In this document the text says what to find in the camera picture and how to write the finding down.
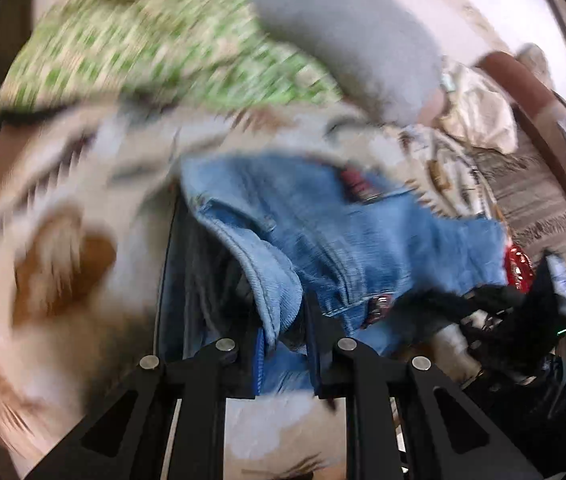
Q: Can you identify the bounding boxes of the striped beige mattress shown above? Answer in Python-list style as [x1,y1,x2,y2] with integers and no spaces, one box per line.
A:
[470,129,566,304]

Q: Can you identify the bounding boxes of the cream crumpled cloth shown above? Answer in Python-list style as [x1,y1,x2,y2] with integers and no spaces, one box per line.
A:
[438,58,518,155]

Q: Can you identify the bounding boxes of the grey quilted pillow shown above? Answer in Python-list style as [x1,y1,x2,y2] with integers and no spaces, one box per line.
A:
[253,0,445,126]

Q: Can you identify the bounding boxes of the green white patterned pillow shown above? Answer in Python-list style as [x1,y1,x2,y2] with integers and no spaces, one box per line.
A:
[0,0,341,114]

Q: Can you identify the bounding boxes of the brown wooden bed frame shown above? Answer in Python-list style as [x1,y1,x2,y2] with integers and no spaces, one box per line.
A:
[477,51,566,196]

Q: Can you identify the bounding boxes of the beige leaf pattern blanket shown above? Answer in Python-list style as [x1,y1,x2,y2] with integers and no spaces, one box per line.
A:
[0,104,506,476]

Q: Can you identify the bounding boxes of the blue denim jeans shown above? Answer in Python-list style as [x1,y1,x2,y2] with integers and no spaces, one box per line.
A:
[157,154,507,393]

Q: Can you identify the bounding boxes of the red plastic object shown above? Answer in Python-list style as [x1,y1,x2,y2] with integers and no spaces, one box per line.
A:
[504,243,535,294]

